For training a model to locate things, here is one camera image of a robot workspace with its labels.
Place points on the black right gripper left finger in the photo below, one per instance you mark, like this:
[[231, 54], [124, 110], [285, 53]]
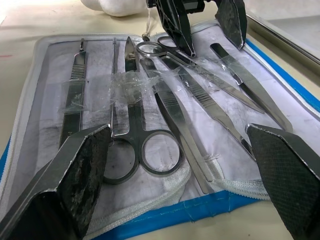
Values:
[[62, 185]]

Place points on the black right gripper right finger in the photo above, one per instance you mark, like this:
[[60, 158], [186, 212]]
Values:
[[287, 170]]

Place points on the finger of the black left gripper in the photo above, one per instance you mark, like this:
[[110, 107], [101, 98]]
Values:
[[178, 27], [233, 20]]

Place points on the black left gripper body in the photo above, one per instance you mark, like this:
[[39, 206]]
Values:
[[197, 5]]

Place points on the metal tray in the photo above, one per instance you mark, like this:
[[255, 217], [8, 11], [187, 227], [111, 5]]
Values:
[[287, 37]]

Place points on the blue zip instrument pack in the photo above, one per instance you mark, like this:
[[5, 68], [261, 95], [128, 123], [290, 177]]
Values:
[[225, 207]]

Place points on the clear tape piece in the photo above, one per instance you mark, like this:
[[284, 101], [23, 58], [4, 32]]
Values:
[[130, 87], [73, 100], [200, 67]]

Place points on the pointed steel forceps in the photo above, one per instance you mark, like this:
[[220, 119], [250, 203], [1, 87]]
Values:
[[252, 82]]

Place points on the white rounded object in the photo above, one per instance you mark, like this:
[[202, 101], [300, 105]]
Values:
[[115, 7]]

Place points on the thin steel probe needle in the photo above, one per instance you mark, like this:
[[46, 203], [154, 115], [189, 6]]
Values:
[[114, 62]]

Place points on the broad steel forceps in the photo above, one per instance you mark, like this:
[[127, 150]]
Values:
[[170, 100]]

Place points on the ribbed steel forceps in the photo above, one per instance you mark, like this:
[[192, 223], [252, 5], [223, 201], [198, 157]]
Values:
[[205, 97]]

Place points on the slim steel scissors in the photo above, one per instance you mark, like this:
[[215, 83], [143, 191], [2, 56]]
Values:
[[246, 100]]

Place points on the large steel scissors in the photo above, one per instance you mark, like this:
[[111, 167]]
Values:
[[136, 120]]

